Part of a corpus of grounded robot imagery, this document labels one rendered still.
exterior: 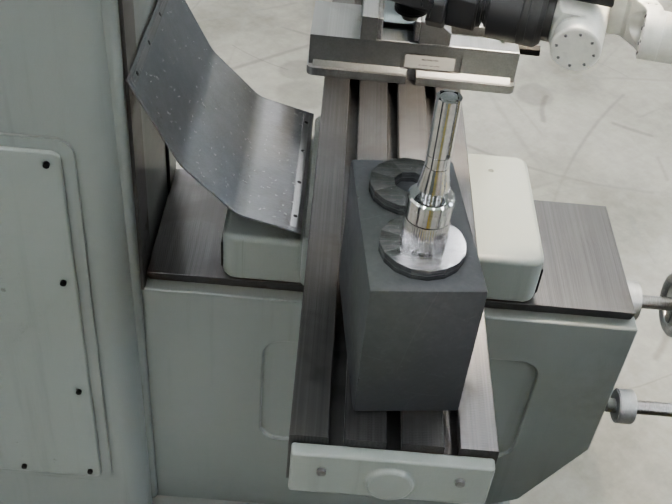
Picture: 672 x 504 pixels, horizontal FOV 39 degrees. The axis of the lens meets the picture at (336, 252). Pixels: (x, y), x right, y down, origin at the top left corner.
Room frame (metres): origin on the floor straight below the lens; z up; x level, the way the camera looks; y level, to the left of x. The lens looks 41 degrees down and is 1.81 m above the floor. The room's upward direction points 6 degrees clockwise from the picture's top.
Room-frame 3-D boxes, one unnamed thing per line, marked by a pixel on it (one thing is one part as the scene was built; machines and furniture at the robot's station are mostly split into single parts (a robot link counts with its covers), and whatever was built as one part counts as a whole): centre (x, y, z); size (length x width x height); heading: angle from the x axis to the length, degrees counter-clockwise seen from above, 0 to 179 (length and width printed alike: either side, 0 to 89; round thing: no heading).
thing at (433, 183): (0.74, -0.09, 1.30); 0.03 x 0.03 x 0.11
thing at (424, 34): (1.45, -0.12, 1.08); 0.12 x 0.06 x 0.04; 1
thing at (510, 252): (1.22, -0.07, 0.85); 0.50 x 0.35 x 0.12; 91
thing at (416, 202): (0.74, -0.09, 1.24); 0.05 x 0.05 x 0.01
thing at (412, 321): (0.79, -0.08, 1.09); 0.22 x 0.12 x 0.20; 8
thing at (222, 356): (1.22, -0.09, 0.49); 0.80 x 0.30 x 0.60; 91
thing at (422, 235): (0.74, -0.09, 1.21); 0.05 x 0.05 x 0.05
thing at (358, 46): (1.45, -0.09, 1.04); 0.35 x 0.15 x 0.11; 91
